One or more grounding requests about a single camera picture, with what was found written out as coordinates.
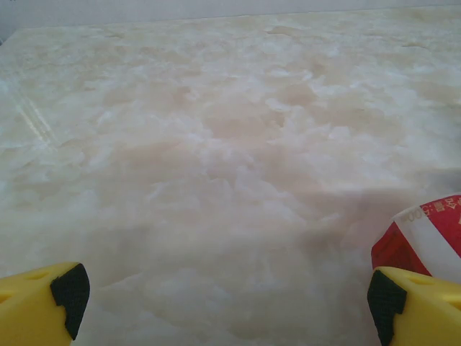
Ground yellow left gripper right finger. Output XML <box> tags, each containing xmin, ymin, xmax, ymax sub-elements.
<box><xmin>366</xmin><ymin>265</ymin><xmax>461</xmax><ymax>346</ymax></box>

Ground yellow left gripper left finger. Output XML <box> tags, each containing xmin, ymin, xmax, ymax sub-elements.
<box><xmin>0</xmin><ymin>262</ymin><xmax>91</xmax><ymax>346</ymax></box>

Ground clear bottle red white label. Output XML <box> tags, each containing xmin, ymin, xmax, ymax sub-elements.
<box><xmin>370</xmin><ymin>194</ymin><xmax>461</xmax><ymax>277</ymax></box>

